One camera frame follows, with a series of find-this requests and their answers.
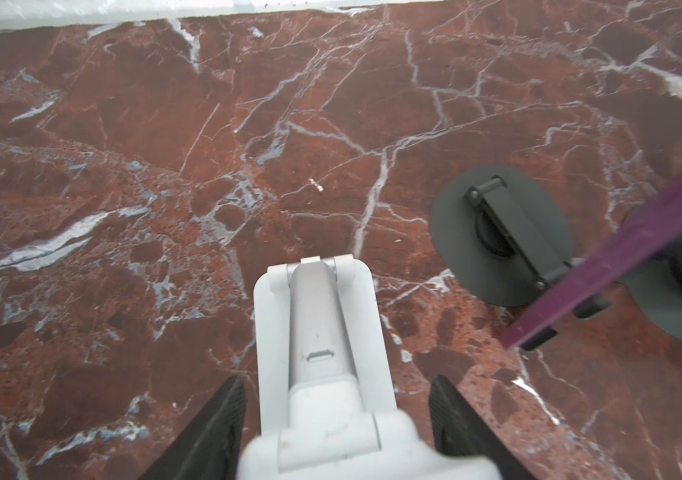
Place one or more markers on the black phone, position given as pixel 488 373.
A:
pixel 647 232

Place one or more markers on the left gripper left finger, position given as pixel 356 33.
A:
pixel 209 446

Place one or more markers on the back left grey round stand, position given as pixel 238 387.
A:
pixel 502 235

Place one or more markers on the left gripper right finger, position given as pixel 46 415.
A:
pixel 459 431

